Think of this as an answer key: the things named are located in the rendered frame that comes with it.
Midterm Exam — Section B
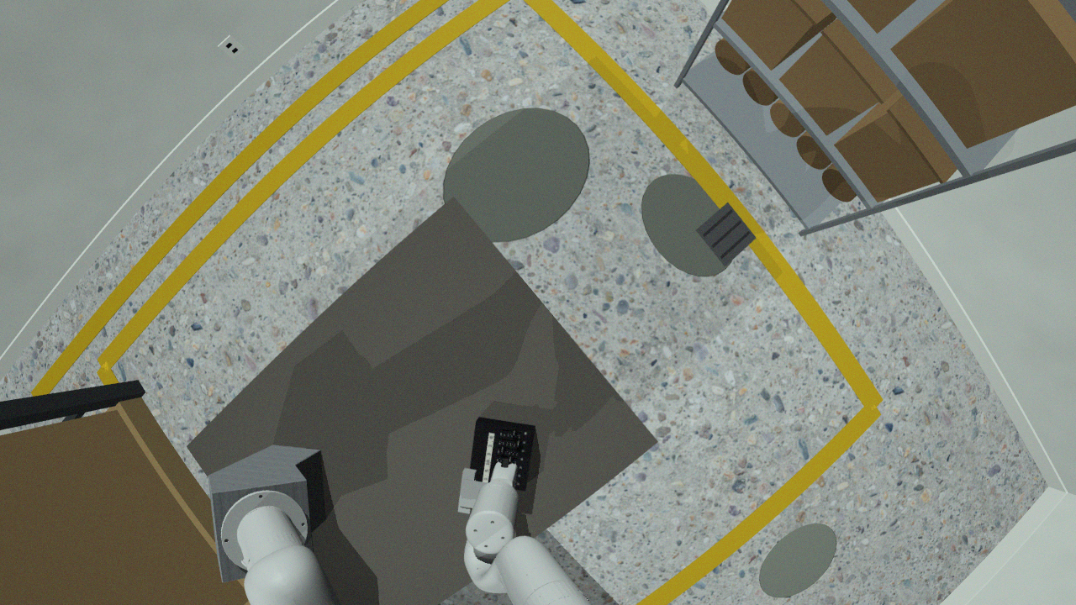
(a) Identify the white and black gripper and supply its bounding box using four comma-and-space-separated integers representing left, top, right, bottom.
490, 458, 518, 488

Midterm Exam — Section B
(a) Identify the black lighting desk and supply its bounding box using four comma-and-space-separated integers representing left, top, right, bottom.
470, 417, 535, 491

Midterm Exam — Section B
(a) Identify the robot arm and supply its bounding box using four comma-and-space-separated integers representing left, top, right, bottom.
221, 468, 592, 605

